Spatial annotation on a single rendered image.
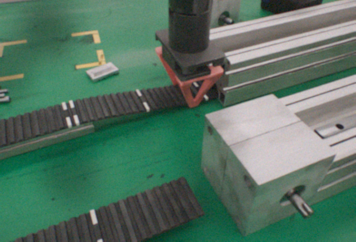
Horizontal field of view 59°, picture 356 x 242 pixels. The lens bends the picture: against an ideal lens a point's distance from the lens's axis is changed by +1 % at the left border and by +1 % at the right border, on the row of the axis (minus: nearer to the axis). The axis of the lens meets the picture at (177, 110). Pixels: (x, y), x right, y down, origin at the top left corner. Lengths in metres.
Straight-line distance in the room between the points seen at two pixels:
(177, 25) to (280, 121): 0.17
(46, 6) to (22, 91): 0.35
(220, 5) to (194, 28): 0.23
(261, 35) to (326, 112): 0.19
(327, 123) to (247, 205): 0.17
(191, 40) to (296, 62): 0.19
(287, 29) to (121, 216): 0.42
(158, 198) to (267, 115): 0.15
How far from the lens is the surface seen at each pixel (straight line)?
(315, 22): 0.63
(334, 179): 0.39
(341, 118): 0.46
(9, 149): 0.47
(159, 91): 0.50
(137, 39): 0.68
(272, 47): 0.49
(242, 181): 0.31
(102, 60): 0.62
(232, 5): 0.66
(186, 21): 0.40
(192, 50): 0.42
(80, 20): 0.78
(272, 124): 0.34
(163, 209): 0.34
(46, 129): 0.44
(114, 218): 0.34
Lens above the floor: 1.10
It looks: 42 degrees down
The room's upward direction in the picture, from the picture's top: straight up
